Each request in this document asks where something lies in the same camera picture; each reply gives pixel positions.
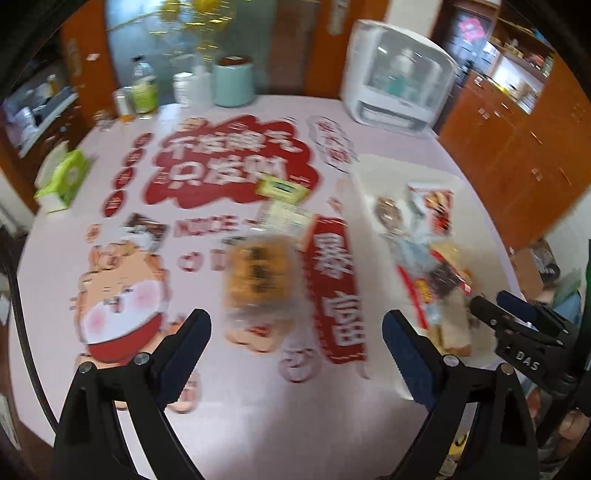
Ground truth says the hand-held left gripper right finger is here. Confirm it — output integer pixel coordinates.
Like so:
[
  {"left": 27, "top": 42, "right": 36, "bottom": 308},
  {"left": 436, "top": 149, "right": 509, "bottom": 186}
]
[{"left": 382, "top": 310, "right": 539, "bottom": 480}]

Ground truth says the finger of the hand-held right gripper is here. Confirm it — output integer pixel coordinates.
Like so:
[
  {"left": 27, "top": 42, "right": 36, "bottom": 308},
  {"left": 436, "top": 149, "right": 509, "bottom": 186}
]
[
  {"left": 498, "top": 291, "right": 571, "bottom": 343},
  {"left": 470, "top": 296, "right": 513, "bottom": 333}
]

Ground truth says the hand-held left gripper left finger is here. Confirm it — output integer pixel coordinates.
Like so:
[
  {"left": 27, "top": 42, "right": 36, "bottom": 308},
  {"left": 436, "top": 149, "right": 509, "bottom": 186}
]
[{"left": 53, "top": 308, "right": 212, "bottom": 480}]

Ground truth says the blue clear snack packet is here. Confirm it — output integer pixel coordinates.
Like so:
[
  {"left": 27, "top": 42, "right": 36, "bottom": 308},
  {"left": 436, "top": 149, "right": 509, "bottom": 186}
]
[{"left": 392, "top": 231, "right": 444, "bottom": 278}]

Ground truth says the orange cracker packet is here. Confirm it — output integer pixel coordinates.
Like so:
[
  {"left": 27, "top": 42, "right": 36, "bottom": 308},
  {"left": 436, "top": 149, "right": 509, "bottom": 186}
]
[{"left": 222, "top": 233, "right": 302, "bottom": 355}]

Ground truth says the white and red snack bag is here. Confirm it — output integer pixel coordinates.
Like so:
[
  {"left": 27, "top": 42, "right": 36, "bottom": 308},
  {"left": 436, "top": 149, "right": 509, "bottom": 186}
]
[{"left": 407, "top": 184, "right": 454, "bottom": 237}]

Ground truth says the white tray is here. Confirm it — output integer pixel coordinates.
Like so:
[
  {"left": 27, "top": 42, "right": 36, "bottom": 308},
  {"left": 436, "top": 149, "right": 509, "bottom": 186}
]
[{"left": 348, "top": 154, "right": 513, "bottom": 402}]

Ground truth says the person's right hand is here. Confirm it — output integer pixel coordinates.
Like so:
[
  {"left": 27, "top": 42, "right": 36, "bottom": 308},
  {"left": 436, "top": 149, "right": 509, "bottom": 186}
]
[{"left": 556, "top": 408, "right": 591, "bottom": 467}]

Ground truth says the sliced bread packet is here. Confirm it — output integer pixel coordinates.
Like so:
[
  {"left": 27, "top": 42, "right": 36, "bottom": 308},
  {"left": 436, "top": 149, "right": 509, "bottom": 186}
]
[{"left": 431, "top": 242, "right": 476, "bottom": 359}]

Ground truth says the cardboard box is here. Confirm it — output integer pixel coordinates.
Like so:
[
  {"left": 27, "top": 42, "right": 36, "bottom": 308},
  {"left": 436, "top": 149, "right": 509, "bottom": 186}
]
[{"left": 510, "top": 240, "right": 562, "bottom": 302}]

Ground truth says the dark chocolate snack packet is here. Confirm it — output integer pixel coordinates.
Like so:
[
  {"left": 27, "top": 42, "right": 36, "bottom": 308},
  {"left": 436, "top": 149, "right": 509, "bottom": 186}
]
[{"left": 427, "top": 258, "right": 463, "bottom": 297}]

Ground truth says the red and yellow snack packet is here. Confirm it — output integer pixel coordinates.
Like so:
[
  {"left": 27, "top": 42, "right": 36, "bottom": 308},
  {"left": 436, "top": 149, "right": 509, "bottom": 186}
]
[{"left": 398, "top": 265, "right": 446, "bottom": 331}]

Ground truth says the dark brown snack packet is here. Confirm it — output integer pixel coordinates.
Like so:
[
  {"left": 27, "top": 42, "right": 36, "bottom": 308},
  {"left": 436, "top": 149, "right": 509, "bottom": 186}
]
[{"left": 124, "top": 213, "right": 168, "bottom": 253}]

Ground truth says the round brown cookie packet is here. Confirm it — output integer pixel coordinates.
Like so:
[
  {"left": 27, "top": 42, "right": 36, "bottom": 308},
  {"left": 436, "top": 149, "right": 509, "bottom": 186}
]
[{"left": 374, "top": 196, "right": 410, "bottom": 236}]

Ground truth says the wooden cabinet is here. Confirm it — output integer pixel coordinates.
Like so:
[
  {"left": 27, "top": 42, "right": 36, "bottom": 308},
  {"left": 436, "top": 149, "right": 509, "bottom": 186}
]
[{"left": 438, "top": 0, "right": 591, "bottom": 251}]

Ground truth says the pale yellow snack packet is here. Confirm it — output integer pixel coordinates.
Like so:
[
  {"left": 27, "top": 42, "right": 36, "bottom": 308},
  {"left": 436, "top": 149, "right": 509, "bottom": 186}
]
[{"left": 256, "top": 203, "right": 313, "bottom": 234}]

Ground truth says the green yellow snack packet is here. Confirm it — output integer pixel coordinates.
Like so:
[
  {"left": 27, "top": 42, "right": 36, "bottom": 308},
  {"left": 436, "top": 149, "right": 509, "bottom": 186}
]
[{"left": 256, "top": 179, "right": 311, "bottom": 204}]

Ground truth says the green tissue box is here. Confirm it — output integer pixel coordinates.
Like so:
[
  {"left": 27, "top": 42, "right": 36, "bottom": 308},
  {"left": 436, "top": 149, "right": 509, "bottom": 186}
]
[{"left": 33, "top": 148, "right": 90, "bottom": 213}]

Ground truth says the white countertop appliance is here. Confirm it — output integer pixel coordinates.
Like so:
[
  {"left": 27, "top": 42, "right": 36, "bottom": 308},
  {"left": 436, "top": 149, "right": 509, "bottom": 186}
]
[{"left": 339, "top": 18, "right": 459, "bottom": 136}]

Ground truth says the teal bottle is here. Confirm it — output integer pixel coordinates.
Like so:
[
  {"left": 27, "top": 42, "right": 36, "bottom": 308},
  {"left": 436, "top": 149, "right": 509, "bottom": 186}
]
[{"left": 390, "top": 76, "right": 415, "bottom": 99}]

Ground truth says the small glass jar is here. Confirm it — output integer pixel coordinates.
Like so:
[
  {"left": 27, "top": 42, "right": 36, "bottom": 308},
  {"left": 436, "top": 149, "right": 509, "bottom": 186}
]
[{"left": 113, "top": 89, "right": 134, "bottom": 119}]

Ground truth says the white lotion bottle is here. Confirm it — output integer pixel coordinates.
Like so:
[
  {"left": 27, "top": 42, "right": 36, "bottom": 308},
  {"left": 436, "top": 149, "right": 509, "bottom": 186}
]
[{"left": 392, "top": 51, "right": 415, "bottom": 77}]

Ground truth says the white jar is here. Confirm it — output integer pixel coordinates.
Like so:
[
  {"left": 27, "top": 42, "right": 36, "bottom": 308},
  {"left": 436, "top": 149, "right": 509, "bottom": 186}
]
[{"left": 173, "top": 65, "right": 214, "bottom": 110}]

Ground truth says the glass bottle with green label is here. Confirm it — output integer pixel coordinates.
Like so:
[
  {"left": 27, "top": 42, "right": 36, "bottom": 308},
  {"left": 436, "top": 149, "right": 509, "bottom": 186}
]
[{"left": 131, "top": 55, "right": 160, "bottom": 116}]

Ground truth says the teal canister with brown lid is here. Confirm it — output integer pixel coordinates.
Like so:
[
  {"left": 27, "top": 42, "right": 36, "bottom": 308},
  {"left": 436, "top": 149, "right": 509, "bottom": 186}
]
[{"left": 212, "top": 56, "right": 256, "bottom": 108}]

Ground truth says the dark front door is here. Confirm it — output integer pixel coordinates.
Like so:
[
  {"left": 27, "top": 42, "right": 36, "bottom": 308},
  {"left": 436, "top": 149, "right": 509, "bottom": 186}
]
[{"left": 443, "top": 0, "right": 500, "bottom": 80}]

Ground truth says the red door poster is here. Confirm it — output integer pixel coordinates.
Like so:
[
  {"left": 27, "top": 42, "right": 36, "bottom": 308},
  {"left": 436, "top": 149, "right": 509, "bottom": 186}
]
[{"left": 459, "top": 16, "right": 490, "bottom": 44}]

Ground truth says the sliding glass door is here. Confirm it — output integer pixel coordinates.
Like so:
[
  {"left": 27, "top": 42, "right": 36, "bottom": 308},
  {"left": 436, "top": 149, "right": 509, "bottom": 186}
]
[{"left": 60, "top": 0, "right": 352, "bottom": 108}]

